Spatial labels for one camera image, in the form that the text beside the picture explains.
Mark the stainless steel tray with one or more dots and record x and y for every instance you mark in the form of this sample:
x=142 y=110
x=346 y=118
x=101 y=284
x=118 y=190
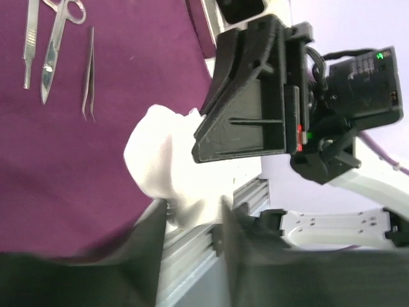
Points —
x=211 y=18

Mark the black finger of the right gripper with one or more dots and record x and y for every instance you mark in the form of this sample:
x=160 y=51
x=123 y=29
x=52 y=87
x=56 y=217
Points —
x=248 y=121
x=240 y=55

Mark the steel surgical scissors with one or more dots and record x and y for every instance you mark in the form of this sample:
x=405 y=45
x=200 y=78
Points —
x=51 y=56

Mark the steel probe handle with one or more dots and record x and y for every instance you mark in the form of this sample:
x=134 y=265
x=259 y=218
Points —
x=30 y=39

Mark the purple cloth mat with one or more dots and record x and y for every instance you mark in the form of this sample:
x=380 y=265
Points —
x=64 y=184

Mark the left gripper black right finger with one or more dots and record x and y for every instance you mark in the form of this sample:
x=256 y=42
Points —
x=263 y=270

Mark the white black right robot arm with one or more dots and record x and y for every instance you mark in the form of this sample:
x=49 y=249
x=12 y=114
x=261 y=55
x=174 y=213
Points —
x=379 y=178

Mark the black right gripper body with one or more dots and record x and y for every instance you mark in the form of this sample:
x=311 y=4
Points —
x=347 y=93

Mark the thin steel tweezers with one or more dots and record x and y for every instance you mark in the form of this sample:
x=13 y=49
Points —
x=89 y=79

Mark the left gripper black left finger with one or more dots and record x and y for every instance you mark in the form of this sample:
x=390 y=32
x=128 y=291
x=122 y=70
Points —
x=127 y=277

